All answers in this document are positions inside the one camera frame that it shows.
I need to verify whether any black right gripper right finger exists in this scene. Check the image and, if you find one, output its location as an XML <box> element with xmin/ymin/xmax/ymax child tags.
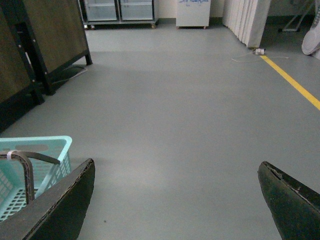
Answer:
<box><xmin>257</xmin><ymin>161</ymin><xmax>320</xmax><ymax>240</ymax></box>

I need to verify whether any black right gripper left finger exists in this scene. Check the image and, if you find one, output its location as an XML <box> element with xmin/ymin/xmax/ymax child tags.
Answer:
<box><xmin>0</xmin><ymin>158</ymin><xmax>95</xmax><ymax>240</ymax></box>

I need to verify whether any light blue plastic basket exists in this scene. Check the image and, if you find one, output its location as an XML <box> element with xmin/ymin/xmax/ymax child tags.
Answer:
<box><xmin>0</xmin><ymin>136</ymin><xmax>72</xmax><ymax>222</ymax></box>

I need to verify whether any brown basket handle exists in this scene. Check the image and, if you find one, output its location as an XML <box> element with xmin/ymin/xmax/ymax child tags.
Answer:
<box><xmin>0</xmin><ymin>150</ymin><xmax>60</xmax><ymax>205</ymax></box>

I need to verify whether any white floor fan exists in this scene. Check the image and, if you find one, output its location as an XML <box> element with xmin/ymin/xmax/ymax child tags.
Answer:
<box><xmin>301</xmin><ymin>3</ymin><xmax>320</xmax><ymax>55</ymax></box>

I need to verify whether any dark wooden display stand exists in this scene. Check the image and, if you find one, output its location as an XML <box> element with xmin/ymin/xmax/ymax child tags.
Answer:
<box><xmin>0</xmin><ymin>0</ymin><xmax>92</xmax><ymax>130</ymax></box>

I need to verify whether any white folding partition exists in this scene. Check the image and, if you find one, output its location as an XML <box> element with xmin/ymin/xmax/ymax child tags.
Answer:
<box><xmin>222</xmin><ymin>0</ymin><xmax>271</xmax><ymax>49</ymax></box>

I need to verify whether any glass door refrigerator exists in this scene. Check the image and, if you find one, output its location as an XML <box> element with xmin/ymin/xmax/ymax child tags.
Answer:
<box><xmin>78</xmin><ymin>0</ymin><xmax>159</xmax><ymax>30</ymax></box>

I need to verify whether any white chest freezer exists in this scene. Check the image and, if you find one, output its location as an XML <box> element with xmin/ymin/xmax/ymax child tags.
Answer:
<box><xmin>176</xmin><ymin>0</ymin><xmax>211</xmax><ymax>29</ymax></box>

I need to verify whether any white power strip cable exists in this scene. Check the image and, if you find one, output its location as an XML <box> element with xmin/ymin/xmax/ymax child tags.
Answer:
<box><xmin>231</xmin><ymin>48</ymin><xmax>290</xmax><ymax>63</ymax></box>

